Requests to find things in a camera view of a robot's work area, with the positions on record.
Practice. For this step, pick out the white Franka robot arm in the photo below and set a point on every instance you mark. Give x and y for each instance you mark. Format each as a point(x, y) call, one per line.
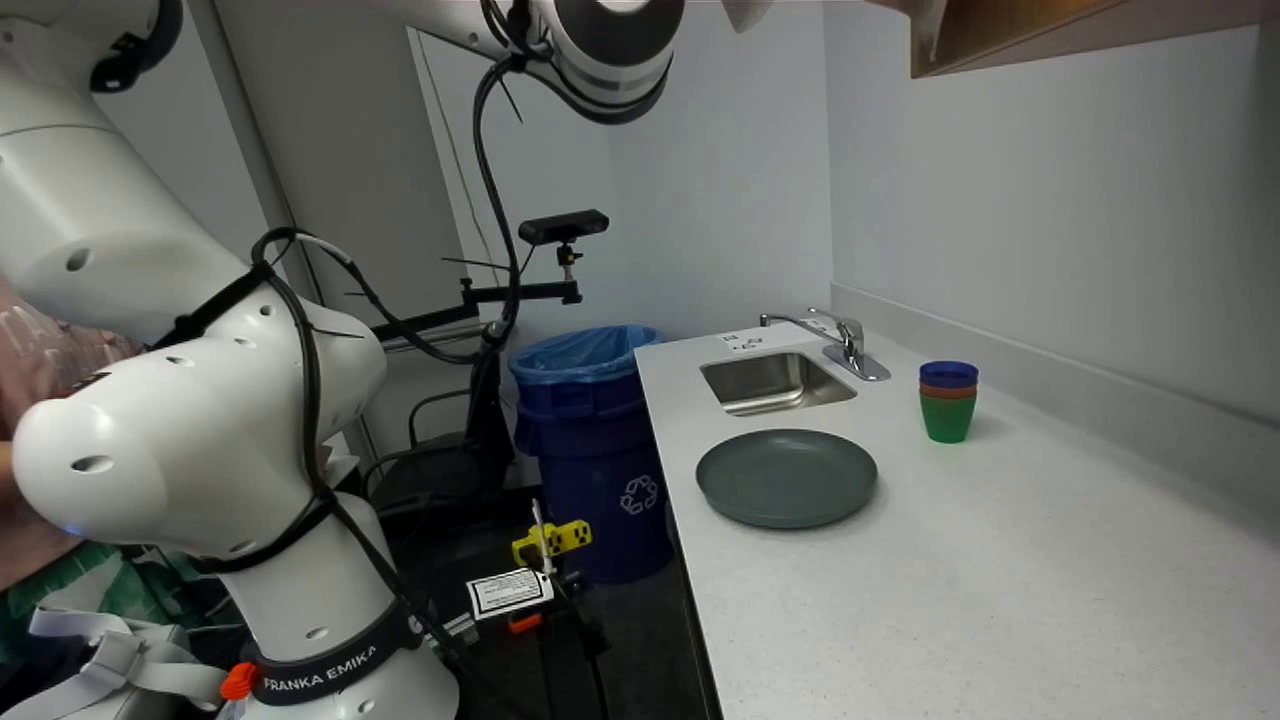
point(203, 440)

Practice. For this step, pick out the wooden cupboard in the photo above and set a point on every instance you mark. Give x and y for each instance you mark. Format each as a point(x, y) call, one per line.
point(1064, 24)

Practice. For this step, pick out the blue plastic bin liner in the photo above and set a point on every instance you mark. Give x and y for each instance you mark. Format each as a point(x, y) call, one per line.
point(583, 357)

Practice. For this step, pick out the blue recycling bin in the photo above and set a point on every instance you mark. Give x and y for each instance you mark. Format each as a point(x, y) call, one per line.
point(595, 467)

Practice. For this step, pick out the steel sink basin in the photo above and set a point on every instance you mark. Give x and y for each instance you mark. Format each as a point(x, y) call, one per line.
point(772, 380)

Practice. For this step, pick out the dark green plate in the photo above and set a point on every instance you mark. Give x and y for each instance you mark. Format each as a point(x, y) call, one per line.
point(787, 476)

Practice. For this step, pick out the chrome faucet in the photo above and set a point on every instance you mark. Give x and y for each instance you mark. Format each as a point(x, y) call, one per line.
point(840, 350)

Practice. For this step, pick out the yellow clamp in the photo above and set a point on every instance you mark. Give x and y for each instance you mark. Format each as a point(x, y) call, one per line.
point(549, 541)

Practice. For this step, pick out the white label tag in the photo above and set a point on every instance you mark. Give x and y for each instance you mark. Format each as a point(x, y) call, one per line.
point(509, 594)

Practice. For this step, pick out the blue plastic cup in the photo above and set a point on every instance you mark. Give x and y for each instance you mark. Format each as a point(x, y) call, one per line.
point(949, 372)

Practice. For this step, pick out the orange plastic cup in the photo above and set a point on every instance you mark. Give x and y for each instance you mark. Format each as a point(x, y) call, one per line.
point(949, 394)

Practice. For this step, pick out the green plastic cup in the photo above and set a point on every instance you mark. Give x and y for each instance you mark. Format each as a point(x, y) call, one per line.
point(949, 423)

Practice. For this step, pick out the orange knob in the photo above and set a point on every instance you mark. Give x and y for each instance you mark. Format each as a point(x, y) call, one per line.
point(238, 683)

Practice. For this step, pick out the person in pink shirt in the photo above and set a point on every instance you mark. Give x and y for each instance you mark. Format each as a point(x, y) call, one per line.
point(43, 363)

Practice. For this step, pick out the green patterned cloth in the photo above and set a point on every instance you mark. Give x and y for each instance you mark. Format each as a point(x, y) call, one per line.
point(66, 600)

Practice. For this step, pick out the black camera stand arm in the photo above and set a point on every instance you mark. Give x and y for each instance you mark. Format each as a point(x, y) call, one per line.
point(532, 291)

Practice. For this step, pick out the black stereo camera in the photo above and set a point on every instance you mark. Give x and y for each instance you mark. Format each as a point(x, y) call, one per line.
point(562, 226)

